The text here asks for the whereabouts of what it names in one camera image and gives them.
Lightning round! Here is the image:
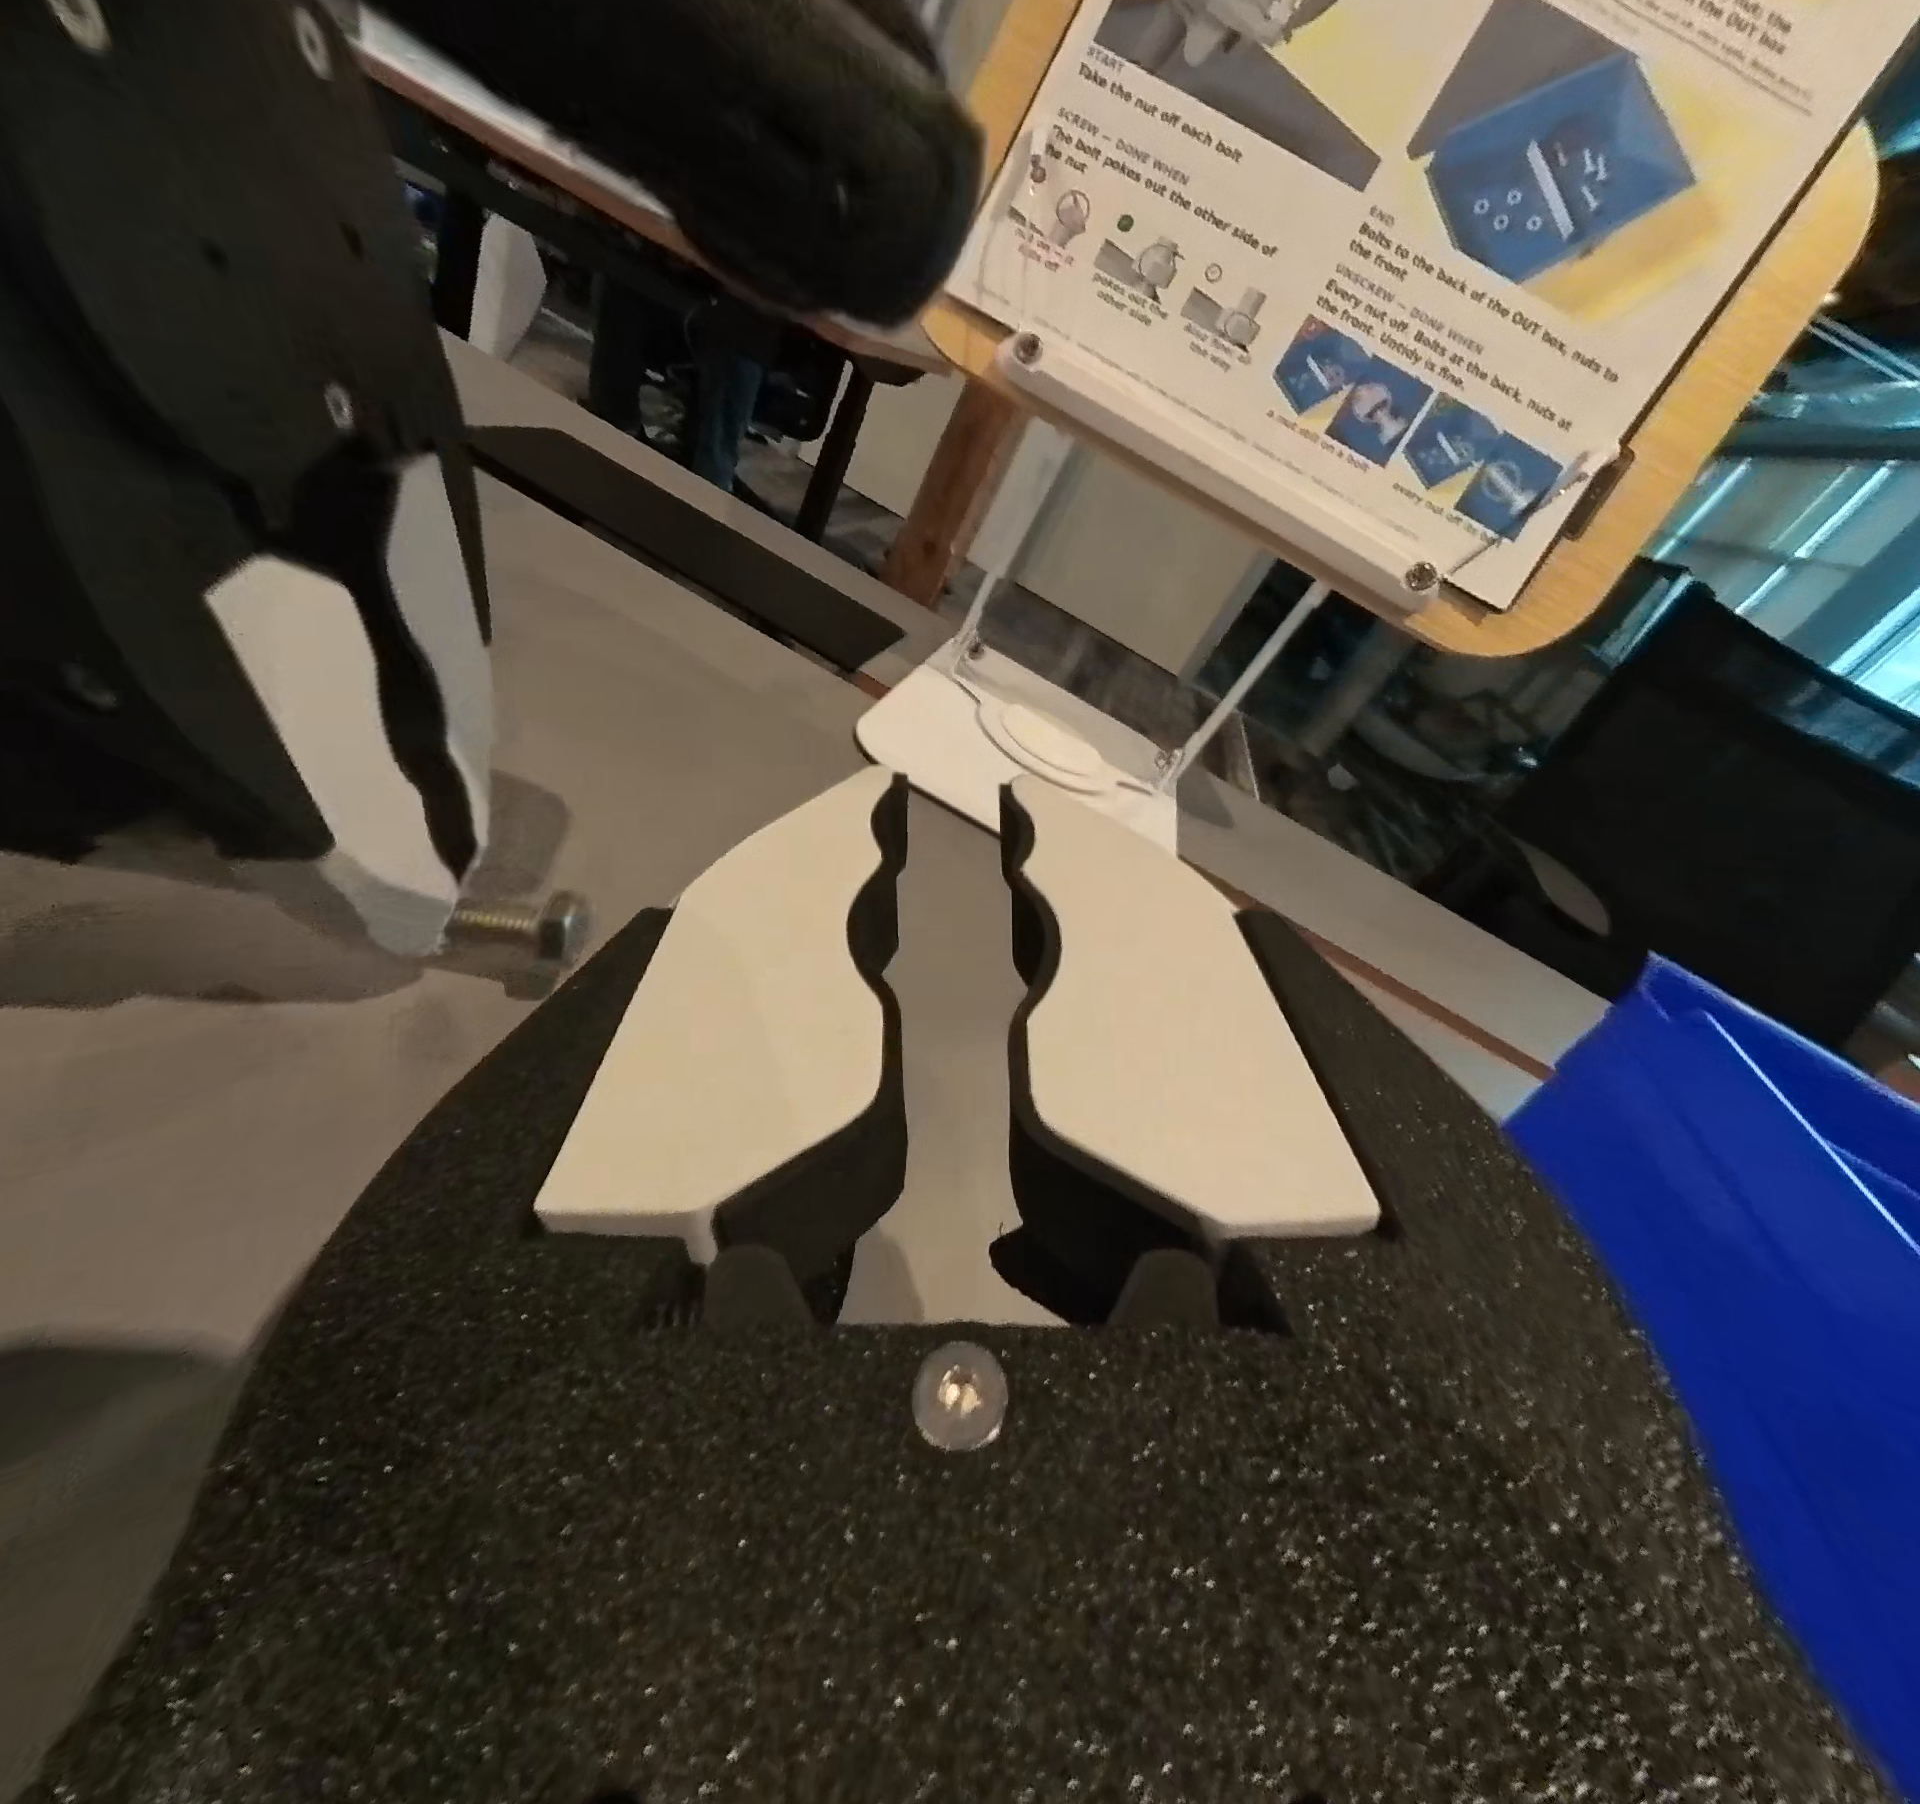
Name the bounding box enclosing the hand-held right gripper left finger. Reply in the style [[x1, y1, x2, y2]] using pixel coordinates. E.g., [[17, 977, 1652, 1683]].
[[532, 767, 915, 1297]]

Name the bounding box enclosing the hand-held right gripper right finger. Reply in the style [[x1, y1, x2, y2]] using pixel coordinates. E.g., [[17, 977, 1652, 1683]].
[[992, 775, 1384, 1293]]

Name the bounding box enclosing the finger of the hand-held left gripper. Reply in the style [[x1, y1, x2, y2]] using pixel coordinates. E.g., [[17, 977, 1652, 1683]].
[[359, 446, 501, 879], [201, 550, 463, 960]]

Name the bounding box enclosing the steel hex bolt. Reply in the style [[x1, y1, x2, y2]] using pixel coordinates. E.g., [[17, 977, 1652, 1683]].
[[443, 890, 597, 960]]

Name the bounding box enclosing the white document stand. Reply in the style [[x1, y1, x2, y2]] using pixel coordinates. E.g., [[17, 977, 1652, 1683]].
[[851, 325, 1632, 851]]

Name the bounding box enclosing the blue plastic bin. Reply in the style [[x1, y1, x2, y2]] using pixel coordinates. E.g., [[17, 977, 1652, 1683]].
[[1500, 951, 1920, 1804]]

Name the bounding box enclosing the instruction sheet on white stand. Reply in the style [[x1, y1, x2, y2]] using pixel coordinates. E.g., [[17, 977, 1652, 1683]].
[[915, 0, 1887, 660]]

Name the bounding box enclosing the printed instruction sheet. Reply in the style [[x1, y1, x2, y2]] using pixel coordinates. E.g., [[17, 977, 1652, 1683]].
[[952, 0, 1880, 624]]

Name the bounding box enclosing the wooden post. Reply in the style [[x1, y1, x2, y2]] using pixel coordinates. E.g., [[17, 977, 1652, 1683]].
[[880, 376, 1040, 608]]

